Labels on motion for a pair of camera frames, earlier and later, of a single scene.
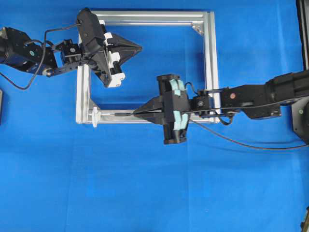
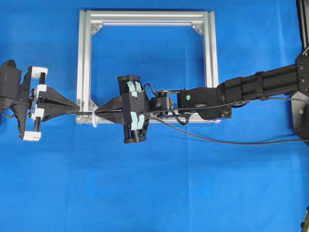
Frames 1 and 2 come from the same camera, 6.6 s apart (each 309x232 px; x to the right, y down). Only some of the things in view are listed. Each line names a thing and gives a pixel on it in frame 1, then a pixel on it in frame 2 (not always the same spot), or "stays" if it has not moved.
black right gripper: (175, 102) -> (132, 110)
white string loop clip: (96, 116) stays
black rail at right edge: (302, 7) stays
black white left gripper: (97, 54) -> (49, 95)
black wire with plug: (130, 113) -> (147, 114)
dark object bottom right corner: (304, 225) stays
